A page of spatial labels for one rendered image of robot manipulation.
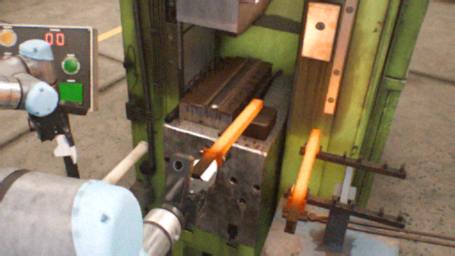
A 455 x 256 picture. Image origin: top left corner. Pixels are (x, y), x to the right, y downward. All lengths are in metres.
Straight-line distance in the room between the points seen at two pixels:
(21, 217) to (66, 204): 0.05
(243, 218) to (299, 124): 0.39
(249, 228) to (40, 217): 1.21
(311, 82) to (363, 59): 0.18
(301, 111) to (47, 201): 1.14
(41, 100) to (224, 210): 0.83
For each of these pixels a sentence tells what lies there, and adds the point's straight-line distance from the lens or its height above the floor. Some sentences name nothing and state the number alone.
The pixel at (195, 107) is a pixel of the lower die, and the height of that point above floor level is 0.98.
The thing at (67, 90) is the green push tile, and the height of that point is 1.02.
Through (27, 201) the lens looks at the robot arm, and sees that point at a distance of 0.54.
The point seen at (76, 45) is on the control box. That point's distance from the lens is 1.58.
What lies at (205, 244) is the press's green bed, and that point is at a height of 0.39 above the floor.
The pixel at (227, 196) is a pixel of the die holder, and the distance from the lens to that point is 1.60.
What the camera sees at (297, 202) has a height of 0.98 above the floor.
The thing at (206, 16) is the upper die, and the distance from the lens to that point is 1.36.
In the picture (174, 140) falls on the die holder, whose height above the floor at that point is 0.86.
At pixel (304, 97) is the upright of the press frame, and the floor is 1.03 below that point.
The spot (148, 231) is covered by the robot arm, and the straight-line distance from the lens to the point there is 0.85.
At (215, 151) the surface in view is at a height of 1.14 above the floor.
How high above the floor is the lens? 1.77
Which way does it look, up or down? 34 degrees down
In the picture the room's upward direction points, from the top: 3 degrees clockwise
